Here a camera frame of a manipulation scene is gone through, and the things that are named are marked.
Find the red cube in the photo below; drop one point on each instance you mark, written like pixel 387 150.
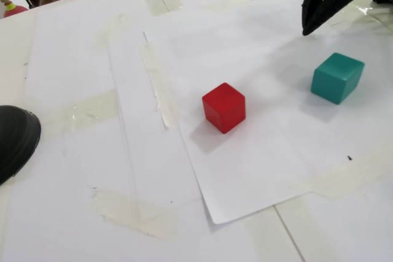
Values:
pixel 224 108

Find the teal blue cube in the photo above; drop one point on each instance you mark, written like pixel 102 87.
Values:
pixel 334 81

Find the white paper sheet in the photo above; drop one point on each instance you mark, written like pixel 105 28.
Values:
pixel 245 157

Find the beige masking tape strip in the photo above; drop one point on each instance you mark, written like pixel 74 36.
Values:
pixel 344 182
pixel 164 114
pixel 110 29
pixel 138 213

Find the red fire extinguisher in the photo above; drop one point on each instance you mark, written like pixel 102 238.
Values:
pixel 13 10

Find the black round camera stand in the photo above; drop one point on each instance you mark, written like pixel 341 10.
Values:
pixel 15 139

